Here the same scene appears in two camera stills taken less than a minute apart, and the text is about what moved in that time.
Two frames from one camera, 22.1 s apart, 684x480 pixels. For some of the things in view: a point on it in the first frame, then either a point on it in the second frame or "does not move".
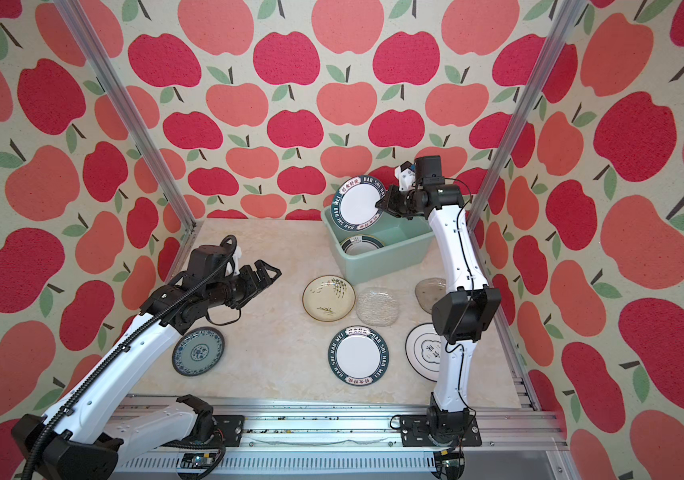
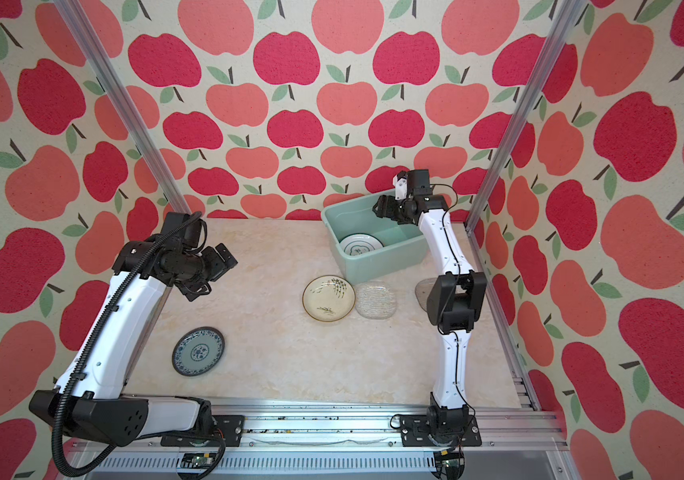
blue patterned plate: x=198 y=351 does not move
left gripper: x=267 y=279 to x=195 y=289
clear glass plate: x=377 y=306 does not move
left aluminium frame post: x=130 y=115 does not move
